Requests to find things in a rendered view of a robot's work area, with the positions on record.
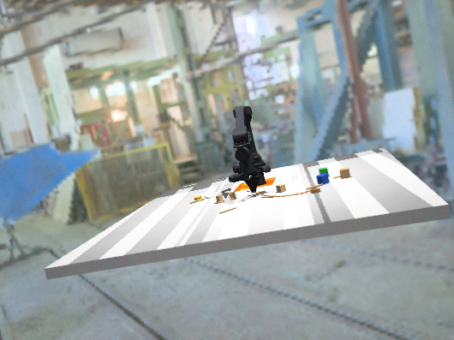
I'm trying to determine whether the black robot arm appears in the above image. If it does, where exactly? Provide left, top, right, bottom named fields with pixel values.
left=232, top=106, right=266, bottom=186

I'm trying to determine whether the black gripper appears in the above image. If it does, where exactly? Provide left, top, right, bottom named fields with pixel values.
left=229, top=157, right=271, bottom=193

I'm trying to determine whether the blue cube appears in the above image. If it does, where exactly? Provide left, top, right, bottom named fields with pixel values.
left=316, top=174, right=329, bottom=184

